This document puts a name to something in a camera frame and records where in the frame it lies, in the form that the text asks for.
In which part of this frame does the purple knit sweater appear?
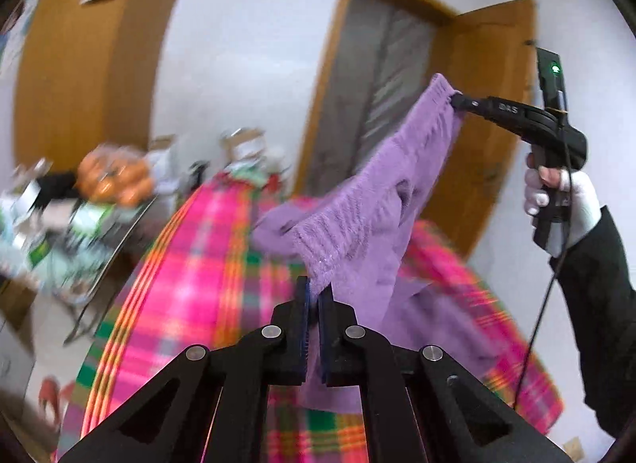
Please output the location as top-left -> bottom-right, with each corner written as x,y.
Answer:
250,73 -> 504,414

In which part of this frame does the right forearm black sleeve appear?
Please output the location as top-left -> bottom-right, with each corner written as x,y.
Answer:
550,206 -> 635,437

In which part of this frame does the folding side table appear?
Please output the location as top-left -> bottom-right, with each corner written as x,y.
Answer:
1,197 -> 168,346

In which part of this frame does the right hand white glove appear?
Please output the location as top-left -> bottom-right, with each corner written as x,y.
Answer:
524,154 -> 601,258

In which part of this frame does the wooden door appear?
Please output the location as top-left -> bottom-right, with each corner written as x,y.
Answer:
423,0 -> 537,258

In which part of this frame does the plastic covered doorway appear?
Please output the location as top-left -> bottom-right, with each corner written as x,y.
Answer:
301,0 -> 438,196

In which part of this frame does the bag of oranges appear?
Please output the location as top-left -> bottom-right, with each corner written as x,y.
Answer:
76,144 -> 154,209

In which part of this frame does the cardboard box with label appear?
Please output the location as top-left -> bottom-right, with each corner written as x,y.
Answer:
220,127 -> 266,163

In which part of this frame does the wooden wardrobe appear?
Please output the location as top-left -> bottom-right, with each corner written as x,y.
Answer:
13,0 -> 176,170

